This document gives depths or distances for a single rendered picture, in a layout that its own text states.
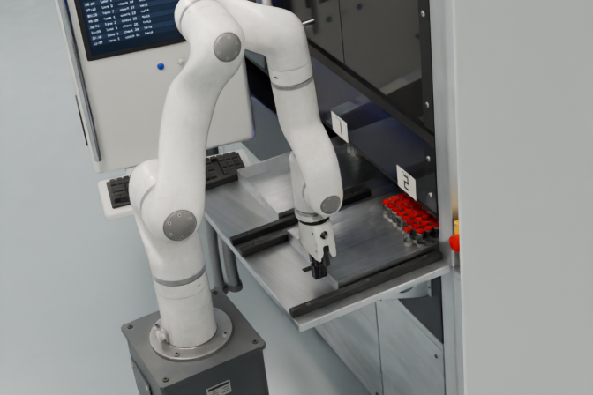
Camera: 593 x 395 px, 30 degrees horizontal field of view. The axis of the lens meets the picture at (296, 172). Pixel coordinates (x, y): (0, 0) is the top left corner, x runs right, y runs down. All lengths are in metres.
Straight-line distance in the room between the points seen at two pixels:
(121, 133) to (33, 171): 1.86
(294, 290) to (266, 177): 0.52
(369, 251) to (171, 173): 0.65
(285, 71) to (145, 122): 1.08
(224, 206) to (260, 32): 0.82
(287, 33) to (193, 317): 0.67
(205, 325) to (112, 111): 0.97
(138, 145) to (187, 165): 1.07
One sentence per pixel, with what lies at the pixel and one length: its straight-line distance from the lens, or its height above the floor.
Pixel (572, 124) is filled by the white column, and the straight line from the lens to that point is 0.54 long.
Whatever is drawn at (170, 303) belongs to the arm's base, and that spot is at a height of 1.00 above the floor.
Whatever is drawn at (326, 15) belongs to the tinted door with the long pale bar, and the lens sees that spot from 2.85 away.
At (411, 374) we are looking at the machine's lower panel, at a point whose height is 0.37.
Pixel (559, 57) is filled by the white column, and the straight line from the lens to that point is 0.54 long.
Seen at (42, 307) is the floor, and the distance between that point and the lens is 4.24.
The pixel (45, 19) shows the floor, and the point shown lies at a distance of 6.71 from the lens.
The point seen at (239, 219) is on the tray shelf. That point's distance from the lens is 2.88.
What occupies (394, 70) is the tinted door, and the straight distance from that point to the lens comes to 2.59.
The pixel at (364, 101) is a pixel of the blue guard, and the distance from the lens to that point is 2.77.
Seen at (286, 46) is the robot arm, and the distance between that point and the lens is 2.24.
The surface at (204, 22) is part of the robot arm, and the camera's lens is 2.14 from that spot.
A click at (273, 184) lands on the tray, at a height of 0.88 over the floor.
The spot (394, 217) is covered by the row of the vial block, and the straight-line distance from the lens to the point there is 2.77.
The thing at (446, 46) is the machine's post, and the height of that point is 1.46.
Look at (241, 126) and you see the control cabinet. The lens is 3.35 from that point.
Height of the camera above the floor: 2.46
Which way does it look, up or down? 31 degrees down
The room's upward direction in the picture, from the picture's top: 7 degrees counter-clockwise
